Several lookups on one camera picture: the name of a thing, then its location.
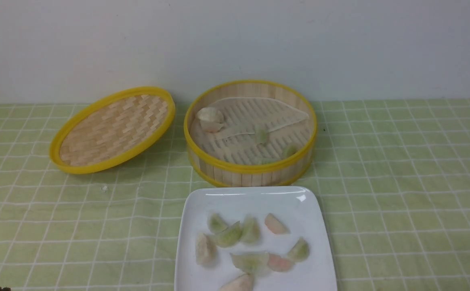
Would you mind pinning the small green dumpling on plate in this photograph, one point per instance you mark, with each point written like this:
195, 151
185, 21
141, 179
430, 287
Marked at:
216, 224

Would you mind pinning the pink dumpling plate top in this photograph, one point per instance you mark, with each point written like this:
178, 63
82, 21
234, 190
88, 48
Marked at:
274, 225

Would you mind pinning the green dumpling plate centre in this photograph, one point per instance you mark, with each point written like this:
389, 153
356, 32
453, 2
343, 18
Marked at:
250, 231

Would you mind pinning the green dumpling plate centre-left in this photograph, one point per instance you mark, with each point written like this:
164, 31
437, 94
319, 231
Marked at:
228, 237

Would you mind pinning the white square plate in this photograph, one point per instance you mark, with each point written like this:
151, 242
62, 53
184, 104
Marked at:
296, 207

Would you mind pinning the white dumpling plate left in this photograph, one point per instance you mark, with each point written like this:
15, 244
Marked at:
205, 250

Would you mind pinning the pink dumpling plate lower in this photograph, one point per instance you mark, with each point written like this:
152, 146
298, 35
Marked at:
278, 263

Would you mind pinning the green dumpling plate right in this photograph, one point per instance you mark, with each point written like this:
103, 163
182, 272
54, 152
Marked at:
300, 251

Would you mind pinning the pink white dumpling plate bottom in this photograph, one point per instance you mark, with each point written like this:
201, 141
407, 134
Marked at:
244, 282

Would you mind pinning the bamboo steamer basket yellow rim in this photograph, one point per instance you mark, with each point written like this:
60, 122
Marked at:
224, 174

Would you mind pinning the white steamer liner paper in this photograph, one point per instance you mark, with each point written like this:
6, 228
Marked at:
235, 142

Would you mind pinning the white pink dumpling in steamer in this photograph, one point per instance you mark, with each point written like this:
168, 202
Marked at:
211, 119

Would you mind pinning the large pale green dumpling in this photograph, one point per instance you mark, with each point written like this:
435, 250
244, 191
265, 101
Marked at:
253, 263

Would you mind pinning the bamboo steamer lid yellow rim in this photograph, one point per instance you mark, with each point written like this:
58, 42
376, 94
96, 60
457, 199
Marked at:
113, 130

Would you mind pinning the green checkered tablecloth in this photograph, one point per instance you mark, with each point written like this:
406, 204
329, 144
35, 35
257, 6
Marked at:
392, 179

